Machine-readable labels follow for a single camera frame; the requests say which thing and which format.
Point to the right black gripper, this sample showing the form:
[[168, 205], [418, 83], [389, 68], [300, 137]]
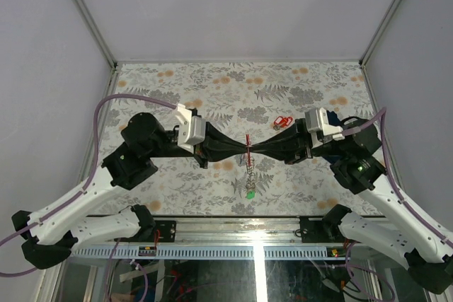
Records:
[[289, 144]]

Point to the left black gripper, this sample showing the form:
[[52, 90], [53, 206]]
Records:
[[217, 146]]

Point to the red key tag with key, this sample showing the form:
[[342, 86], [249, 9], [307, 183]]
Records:
[[248, 152]]

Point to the metal key holder red handle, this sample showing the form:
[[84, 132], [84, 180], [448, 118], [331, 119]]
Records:
[[250, 180]]

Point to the green key tag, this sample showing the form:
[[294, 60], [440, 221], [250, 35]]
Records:
[[250, 195]]

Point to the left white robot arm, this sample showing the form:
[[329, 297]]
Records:
[[53, 233]]

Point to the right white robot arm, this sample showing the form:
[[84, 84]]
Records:
[[418, 243]]

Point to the red key tags bunch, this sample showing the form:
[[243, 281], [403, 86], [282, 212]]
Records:
[[282, 122]]

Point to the dark blue cloth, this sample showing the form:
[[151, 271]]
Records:
[[332, 117]]

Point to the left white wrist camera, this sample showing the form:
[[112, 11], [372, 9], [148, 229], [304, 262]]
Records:
[[192, 129]]

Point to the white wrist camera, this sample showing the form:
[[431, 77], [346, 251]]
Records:
[[192, 129], [320, 129]]

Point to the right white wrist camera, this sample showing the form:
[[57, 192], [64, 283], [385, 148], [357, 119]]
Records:
[[320, 129]]

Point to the aluminium front rail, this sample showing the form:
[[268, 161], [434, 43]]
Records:
[[191, 230]]

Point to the grey slotted cable duct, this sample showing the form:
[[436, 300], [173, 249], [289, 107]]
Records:
[[191, 252]]

